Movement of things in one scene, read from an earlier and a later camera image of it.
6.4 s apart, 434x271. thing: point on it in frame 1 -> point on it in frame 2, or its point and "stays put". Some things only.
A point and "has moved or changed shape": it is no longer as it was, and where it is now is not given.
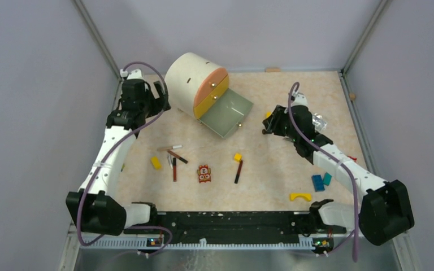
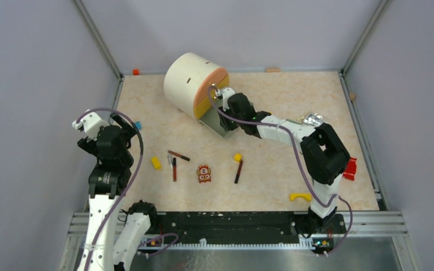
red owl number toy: (204, 173) stays put
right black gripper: (272, 123) -> (223, 114)
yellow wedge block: (156, 163) stays put
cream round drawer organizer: (198, 86) stays put
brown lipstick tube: (178, 157) has moved or changed shape
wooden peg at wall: (272, 70) stays put
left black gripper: (157, 105) -> (128, 130)
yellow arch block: (307, 196) stays put
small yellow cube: (237, 157) stays put
